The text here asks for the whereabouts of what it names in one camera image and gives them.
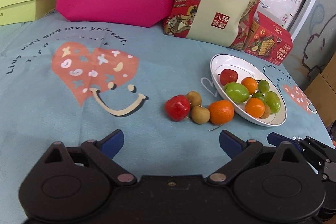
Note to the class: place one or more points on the shiny red wax apple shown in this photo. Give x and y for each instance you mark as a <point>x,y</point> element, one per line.
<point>177,108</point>

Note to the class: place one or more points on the orange mandarin on plate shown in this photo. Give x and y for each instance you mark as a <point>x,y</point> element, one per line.
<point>251,84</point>

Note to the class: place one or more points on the brown cardboard box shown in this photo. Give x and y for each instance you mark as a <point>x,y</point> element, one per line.
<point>321,93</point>

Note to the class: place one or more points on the green jujube right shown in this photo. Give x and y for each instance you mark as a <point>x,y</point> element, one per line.
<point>272,100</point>

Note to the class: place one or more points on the brown longan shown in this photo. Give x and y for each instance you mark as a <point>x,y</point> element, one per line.
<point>200,114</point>
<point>267,112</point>
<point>194,98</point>

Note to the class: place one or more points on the brown longan middle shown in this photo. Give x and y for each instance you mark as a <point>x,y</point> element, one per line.
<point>200,114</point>

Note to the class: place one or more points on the light blue printed tablecloth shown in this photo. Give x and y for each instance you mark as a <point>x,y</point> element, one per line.
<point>38,106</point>

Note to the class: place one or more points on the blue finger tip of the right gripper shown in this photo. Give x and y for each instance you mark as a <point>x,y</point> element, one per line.
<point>276,139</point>

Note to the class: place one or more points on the dark red wrinkled fruit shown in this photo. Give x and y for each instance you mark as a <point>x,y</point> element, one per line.
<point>228,76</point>

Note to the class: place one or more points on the round green tomato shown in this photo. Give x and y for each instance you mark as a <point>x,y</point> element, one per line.
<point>258,95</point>

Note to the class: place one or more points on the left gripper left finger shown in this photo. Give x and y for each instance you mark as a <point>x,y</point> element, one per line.
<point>101,154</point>

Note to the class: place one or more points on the brown longan bottom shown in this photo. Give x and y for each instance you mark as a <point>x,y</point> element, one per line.
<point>267,112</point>

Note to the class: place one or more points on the small green tomato with stem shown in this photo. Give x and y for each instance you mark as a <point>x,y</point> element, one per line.
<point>263,86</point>

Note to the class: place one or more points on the brown longan top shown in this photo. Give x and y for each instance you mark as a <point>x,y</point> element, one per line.
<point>194,98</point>

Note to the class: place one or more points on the orange mandarin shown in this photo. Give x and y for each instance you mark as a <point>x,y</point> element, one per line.
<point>251,84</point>
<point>254,107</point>
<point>221,112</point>

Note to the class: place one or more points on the light green cardboard box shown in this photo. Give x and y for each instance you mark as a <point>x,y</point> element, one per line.
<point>19,11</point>

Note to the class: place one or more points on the white oval plate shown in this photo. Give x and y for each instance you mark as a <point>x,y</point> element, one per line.
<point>245,69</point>

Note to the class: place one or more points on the red cracker box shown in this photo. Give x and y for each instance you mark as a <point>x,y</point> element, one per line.
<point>268,41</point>

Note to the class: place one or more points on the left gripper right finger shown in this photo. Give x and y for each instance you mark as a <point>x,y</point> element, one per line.
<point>242,155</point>

